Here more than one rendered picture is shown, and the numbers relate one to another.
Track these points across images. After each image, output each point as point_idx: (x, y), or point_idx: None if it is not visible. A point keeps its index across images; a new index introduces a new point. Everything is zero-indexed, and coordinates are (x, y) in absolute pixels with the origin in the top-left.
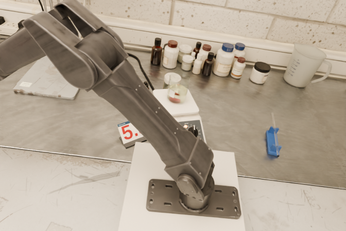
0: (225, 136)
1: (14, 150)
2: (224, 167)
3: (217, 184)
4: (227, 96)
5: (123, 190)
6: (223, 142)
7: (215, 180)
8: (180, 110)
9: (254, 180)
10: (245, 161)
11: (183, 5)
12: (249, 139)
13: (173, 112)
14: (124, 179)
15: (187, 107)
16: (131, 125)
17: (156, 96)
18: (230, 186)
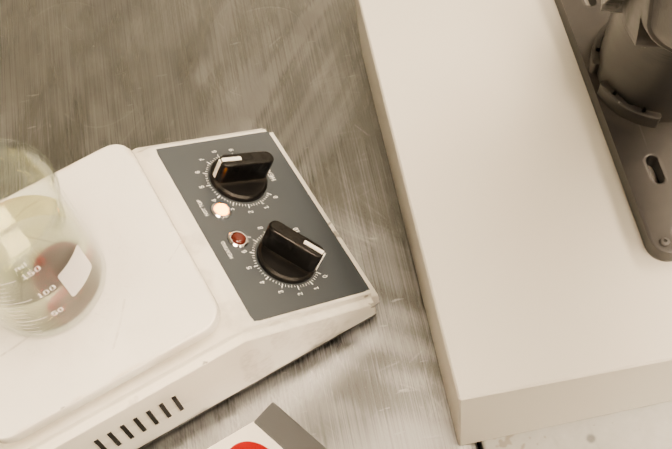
0: (144, 78)
1: None
2: None
3: (562, 1)
4: None
5: (649, 429)
6: (194, 82)
7: (528, 18)
8: (152, 232)
9: None
10: None
11: None
12: None
13: (183, 261)
14: (589, 446)
15: (112, 205)
16: None
17: (58, 399)
18: None
